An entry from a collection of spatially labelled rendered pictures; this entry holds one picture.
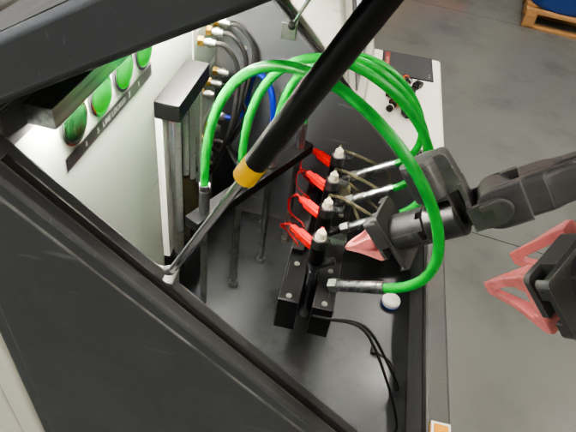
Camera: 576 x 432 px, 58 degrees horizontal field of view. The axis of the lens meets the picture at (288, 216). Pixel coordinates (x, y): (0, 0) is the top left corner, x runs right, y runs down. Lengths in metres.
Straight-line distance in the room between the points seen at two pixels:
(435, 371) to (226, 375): 0.48
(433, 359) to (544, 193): 0.37
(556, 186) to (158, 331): 0.51
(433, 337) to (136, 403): 0.54
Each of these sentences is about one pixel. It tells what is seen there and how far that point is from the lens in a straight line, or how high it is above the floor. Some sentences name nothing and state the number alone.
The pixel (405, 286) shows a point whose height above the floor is 1.19.
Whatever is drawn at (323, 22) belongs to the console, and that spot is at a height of 1.31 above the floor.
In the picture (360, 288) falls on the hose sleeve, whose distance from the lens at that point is 0.75.
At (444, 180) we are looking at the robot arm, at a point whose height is 1.28.
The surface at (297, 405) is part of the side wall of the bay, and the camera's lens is 0.59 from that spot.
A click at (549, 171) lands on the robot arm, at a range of 0.73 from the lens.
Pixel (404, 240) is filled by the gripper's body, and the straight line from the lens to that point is 0.78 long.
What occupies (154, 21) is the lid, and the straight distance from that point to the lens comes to 0.29.
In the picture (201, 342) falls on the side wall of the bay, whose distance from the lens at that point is 0.52.
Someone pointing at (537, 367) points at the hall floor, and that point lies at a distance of 2.34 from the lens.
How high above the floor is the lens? 1.70
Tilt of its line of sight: 43 degrees down
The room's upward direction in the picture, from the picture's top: 9 degrees clockwise
